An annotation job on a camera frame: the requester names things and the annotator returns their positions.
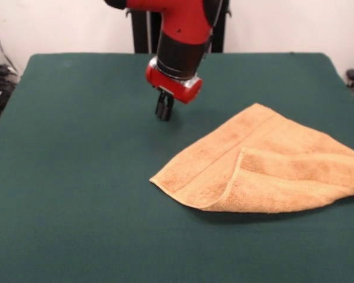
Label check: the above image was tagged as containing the dark green tablecloth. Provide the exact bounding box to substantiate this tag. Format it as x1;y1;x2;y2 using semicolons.
0;52;354;283

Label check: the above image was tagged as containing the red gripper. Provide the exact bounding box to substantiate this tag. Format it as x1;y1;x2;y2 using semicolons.
145;62;203;122

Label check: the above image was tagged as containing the orange terry towel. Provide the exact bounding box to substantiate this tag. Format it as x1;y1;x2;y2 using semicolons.
149;102;354;213

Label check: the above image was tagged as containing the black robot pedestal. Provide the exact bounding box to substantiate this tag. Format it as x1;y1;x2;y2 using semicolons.
125;0;233;54

